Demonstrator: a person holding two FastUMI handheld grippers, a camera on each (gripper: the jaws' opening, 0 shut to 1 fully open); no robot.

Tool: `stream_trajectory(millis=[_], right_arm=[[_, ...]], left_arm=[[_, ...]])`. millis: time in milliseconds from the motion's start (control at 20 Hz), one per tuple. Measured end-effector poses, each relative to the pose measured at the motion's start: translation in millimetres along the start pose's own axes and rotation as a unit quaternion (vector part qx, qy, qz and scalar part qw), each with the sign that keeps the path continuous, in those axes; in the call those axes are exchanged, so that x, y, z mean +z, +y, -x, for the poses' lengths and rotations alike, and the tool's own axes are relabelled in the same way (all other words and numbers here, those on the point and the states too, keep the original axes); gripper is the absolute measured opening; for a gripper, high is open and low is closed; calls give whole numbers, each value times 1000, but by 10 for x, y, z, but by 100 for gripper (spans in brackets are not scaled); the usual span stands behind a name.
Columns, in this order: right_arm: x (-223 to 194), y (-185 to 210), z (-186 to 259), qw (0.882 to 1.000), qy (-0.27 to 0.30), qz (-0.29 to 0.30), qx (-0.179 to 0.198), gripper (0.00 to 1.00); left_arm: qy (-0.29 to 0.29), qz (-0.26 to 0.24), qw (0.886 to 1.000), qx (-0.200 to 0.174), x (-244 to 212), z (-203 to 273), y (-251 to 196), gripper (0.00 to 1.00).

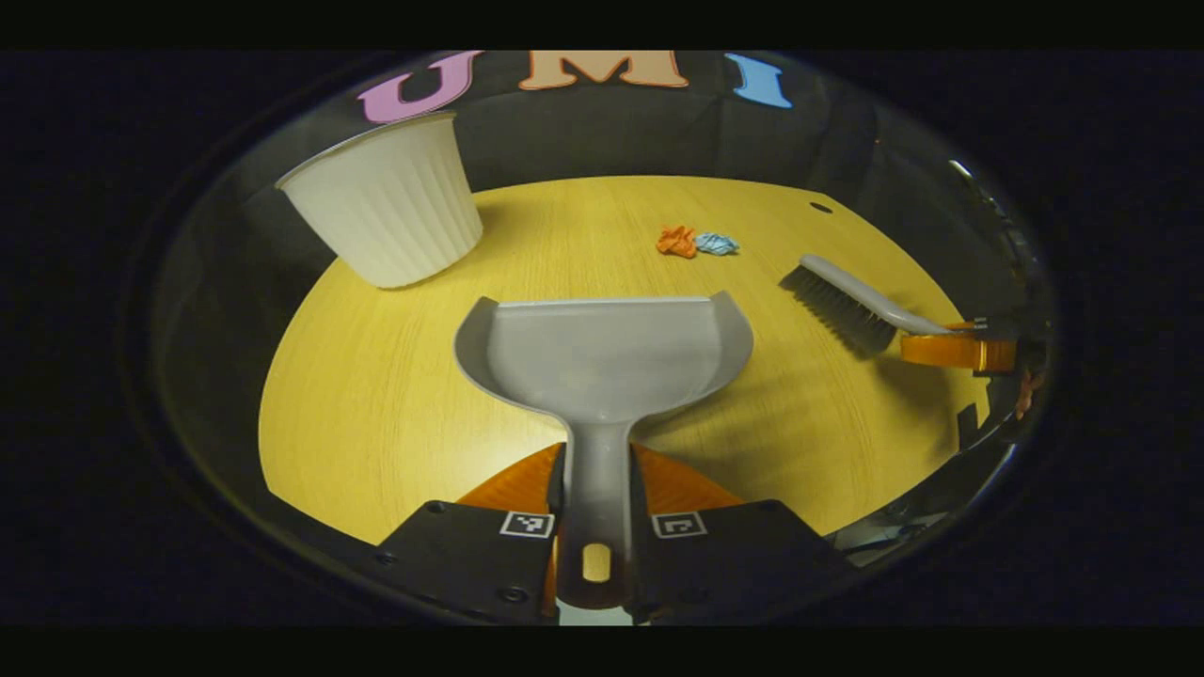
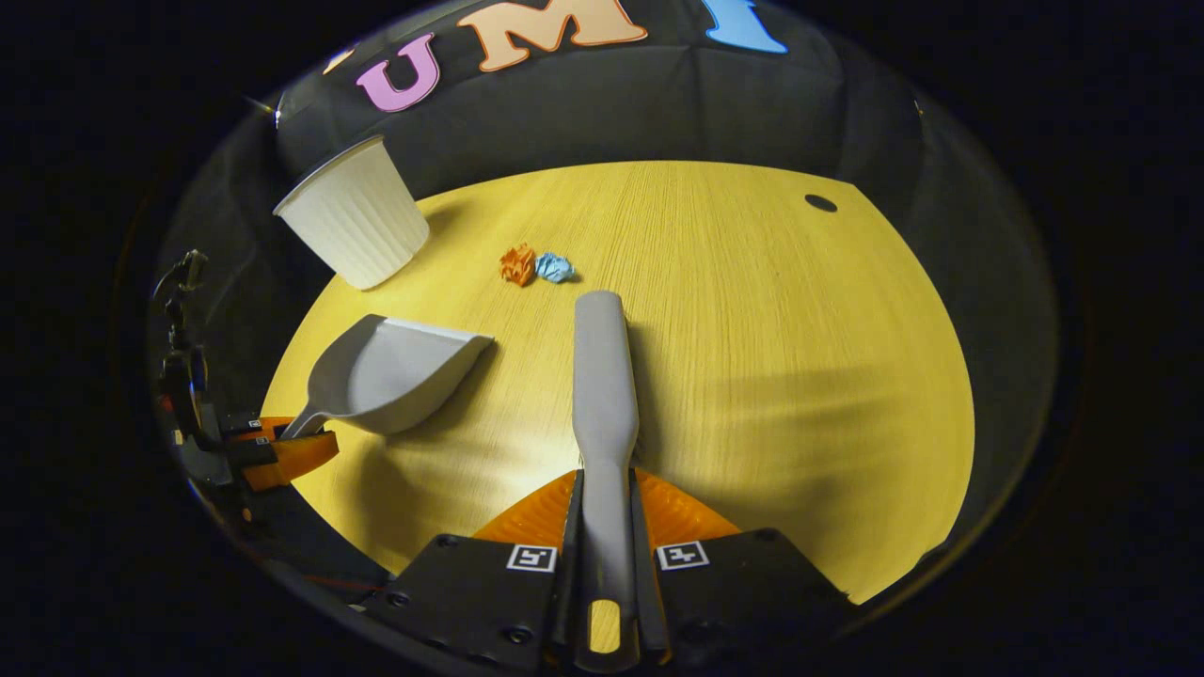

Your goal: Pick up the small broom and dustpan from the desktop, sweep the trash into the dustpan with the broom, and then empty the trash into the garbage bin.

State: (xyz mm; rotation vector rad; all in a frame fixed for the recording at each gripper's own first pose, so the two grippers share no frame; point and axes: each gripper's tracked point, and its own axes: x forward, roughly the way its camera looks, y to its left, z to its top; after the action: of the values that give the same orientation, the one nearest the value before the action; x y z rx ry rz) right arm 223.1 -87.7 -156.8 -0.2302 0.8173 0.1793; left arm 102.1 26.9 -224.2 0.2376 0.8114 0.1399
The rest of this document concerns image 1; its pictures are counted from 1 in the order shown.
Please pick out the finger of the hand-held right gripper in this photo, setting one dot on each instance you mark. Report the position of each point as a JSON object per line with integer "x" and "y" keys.
{"x": 955, "y": 350}

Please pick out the orange paper trash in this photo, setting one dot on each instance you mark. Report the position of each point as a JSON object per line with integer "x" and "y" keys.
{"x": 676, "y": 242}

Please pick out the grey plastic dustpan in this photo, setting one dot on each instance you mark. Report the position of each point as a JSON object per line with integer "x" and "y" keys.
{"x": 602, "y": 357}

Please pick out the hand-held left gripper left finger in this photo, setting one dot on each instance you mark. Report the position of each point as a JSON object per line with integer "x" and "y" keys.
{"x": 461, "y": 555}

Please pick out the white ribbed garbage bin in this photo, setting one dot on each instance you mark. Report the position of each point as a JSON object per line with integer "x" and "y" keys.
{"x": 395, "y": 212}

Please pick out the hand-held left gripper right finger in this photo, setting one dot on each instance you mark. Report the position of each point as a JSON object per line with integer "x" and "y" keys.
{"x": 734, "y": 555}

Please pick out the blue paper trash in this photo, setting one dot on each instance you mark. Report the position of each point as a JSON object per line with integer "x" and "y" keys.
{"x": 717, "y": 244}

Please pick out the small grey broom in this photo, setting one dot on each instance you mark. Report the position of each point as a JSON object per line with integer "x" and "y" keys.
{"x": 851, "y": 301}

